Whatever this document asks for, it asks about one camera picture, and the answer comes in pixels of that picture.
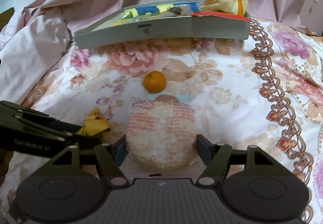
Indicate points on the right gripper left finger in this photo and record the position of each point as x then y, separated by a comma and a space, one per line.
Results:
109, 158

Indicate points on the gold foil snack packet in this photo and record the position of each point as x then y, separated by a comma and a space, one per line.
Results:
94, 124

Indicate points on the grey shallow box tray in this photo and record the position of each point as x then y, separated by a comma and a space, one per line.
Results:
100, 33

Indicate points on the orange mandarin fruit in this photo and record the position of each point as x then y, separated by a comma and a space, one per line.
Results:
154, 82

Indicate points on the pale pink quilt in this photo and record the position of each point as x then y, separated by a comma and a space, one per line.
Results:
28, 53

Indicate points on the red snack packet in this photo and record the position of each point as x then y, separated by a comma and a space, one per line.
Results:
219, 15

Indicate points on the wooden headboard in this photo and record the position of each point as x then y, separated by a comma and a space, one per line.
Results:
5, 17

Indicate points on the round rice cake packet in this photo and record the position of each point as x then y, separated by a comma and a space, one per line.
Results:
161, 134

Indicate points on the yellow bread snack packet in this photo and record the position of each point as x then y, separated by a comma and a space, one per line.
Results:
235, 7

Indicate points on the sausages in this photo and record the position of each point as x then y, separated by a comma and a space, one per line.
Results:
184, 98

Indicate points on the person's left hand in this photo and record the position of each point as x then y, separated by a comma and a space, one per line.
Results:
5, 159

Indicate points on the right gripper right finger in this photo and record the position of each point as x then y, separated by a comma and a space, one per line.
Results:
216, 158

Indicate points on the floral bed sheet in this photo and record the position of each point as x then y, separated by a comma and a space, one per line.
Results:
266, 90

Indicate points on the blue yellow paper liner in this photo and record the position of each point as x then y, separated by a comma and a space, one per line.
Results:
149, 12

